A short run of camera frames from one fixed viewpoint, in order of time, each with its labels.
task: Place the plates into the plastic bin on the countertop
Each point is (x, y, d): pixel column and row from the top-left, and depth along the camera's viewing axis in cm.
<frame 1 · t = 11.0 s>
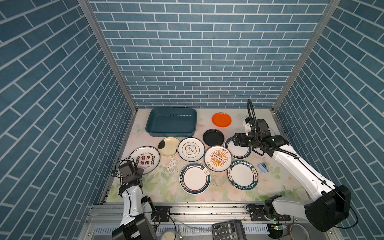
left hand: (138, 169, 86), fingers closed
right hand: (236, 136, 81), fingers open
teal plastic bin: (171, 122, 114), on the table
orange small plate: (221, 119, 117), on the table
black small plate: (213, 137, 105), point 2 cm above the table
white plate green red rim: (236, 152, 96), point 3 cm above the table
white plate cloud emblem: (191, 149, 98), point 2 cm above the table
cream plate black patch: (168, 146, 101), on the table
white plate orange sunburst: (218, 158, 95), on the table
green rim plate white lettering: (242, 175, 91), on the table
green rim plate red ring: (195, 178, 87), on the table
white plate red characters: (146, 157, 95), on the table
light blue stapler: (264, 167, 90), point 2 cm above the table

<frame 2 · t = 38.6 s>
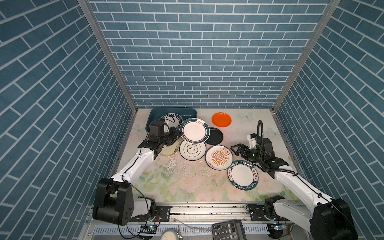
left hand: (183, 131, 83), fingers closed
right hand: (234, 148, 84), fingers open
green rim plate red ring: (194, 130, 89), point 17 cm above the table
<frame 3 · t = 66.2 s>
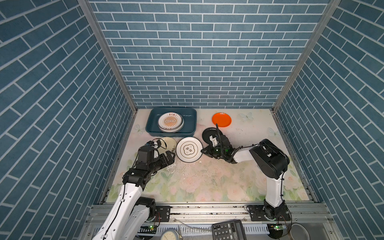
left hand: (170, 156, 79), fingers open
right hand: (199, 150, 94), fingers closed
white plate orange sunburst: (170, 121, 110), point 4 cm above the table
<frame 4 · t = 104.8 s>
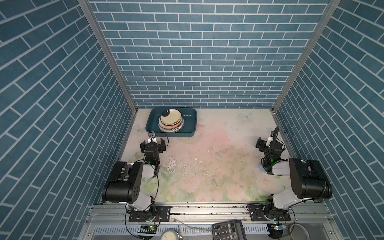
left hand: (153, 139, 92), fingers open
right hand: (268, 137, 93), fingers open
cream plate black patch: (166, 113, 114), point 5 cm above the table
